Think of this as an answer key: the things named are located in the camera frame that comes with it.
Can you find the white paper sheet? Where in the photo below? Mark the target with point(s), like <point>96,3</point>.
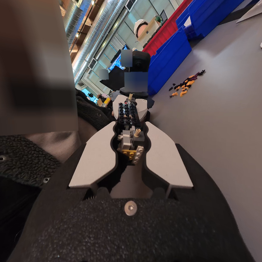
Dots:
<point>250,14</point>

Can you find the grey desk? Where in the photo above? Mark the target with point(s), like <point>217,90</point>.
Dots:
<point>215,127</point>

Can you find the large blue plastic bin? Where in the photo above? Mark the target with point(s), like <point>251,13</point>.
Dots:
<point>206,18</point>

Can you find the silver ventilation duct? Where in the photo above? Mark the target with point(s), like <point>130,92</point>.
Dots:
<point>96,36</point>
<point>75,16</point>

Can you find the green potted plant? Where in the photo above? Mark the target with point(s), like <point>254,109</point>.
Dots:
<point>159,20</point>

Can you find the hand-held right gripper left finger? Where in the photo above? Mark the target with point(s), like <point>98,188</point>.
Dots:
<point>96,159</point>

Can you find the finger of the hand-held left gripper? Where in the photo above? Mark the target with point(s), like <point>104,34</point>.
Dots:
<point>116,111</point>
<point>143,108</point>

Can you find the pile of small toy bricks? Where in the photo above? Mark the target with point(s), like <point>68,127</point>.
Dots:
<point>185,84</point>

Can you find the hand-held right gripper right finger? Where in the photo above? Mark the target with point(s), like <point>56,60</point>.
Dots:
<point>165,159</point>

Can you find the white dome helmet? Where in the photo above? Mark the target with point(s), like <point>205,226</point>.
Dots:
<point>141,27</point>

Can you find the wall monitor screen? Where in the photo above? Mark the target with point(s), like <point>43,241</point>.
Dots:
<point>119,59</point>

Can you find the cardboard box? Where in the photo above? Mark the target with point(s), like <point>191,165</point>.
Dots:
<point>150,28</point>

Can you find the dark grey toy brick model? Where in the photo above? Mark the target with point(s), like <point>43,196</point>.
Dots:
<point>127,114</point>

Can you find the red plastic bin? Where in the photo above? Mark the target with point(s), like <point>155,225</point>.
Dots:
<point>163,34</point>

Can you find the black fleece jacket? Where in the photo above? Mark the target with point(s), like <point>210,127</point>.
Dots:
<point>22,159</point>

